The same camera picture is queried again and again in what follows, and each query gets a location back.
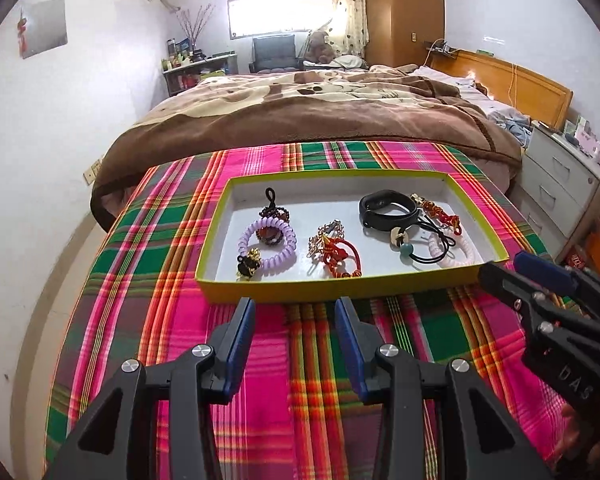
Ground wooden wardrobe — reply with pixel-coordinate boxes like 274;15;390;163
362;0;446;68

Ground white box with yellow-green rim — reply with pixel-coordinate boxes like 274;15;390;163
195;169;510;305

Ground patterned curtain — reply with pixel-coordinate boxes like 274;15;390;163
327;0;370;58

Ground black hair tie with beads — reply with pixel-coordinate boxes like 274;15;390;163
390;220;458;267

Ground bright window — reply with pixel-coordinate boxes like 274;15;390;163
227;0;331;41

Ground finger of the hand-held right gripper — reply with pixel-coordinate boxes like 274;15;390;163
512;251;600;328
478;262;600;353

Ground bottles on shelf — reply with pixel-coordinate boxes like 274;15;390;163
162;37;206;68

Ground black smart band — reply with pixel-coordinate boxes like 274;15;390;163
358;190;421;231

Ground light bed sheet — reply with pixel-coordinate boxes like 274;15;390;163
412;65;533;141

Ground person's right hand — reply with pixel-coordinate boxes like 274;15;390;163
550;402;600;480

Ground wall outlet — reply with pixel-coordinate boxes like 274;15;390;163
82;157;103;186

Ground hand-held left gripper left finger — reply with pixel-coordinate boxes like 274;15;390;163
45;297;257;480

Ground grey nightstand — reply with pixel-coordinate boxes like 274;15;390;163
520;121;600;263

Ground red and gold chain bracelet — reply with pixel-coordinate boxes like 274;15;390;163
411;193;463;235

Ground purple spiral hair tie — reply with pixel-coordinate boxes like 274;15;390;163
236;217;297;272

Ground gold black charm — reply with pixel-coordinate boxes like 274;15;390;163
236;249;262;281

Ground brown teddy bear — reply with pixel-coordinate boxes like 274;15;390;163
305;30;337;65

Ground dark red bead bracelet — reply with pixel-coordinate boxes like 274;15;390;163
250;187;292;243

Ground pink green plaid cloth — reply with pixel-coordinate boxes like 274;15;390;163
44;141;581;480

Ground dark armchair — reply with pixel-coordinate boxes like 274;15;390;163
248;35;303;75

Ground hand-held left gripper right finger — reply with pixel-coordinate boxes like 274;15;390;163
334;296;553;480

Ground gold hair clip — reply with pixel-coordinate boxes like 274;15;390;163
308;219;344;261

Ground grey wall poster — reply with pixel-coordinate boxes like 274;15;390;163
17;0;70;60

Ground grey shelf desk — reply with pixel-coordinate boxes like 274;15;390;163
161;52;238;97

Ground pink spiral hair tie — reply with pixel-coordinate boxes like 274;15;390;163
427;232;485;268

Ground wooden bed headboard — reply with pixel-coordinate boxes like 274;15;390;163
427;49;574;131

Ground red hanging ornament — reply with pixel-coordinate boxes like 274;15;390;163
16;10;31;55

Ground bare branch decoration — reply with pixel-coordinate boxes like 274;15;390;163
176;4;216;53

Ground red knot bracelet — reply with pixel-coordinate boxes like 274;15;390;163
322;237;363;279

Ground brown patterned blanket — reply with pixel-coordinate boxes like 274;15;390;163
91;65;523;228

